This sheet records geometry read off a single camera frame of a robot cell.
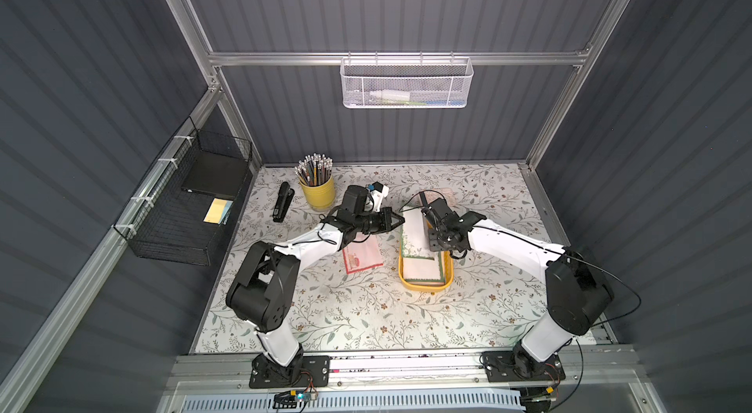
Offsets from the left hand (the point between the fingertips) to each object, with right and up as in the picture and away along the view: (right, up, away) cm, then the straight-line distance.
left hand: (408, 222), depth 84 cm
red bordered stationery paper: (-14, -12, +12) cm, 22 cm away
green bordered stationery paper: (+3, -5, +3) cm, 6 cm away
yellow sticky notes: (-50, +4, -9) cm, 51 cm away
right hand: (+10, -6, +5) cm, 13 cm away
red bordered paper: (+6, -16, +5) cm, 17 cm away
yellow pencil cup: (-28, +7, +13) cm, 31 cm away
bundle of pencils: (-30, +16, +13) cm, 37 cm away
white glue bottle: (-5, +41, +11) cm, 43 cm away
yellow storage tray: (+12, -15, 0) cm, 19 cm away
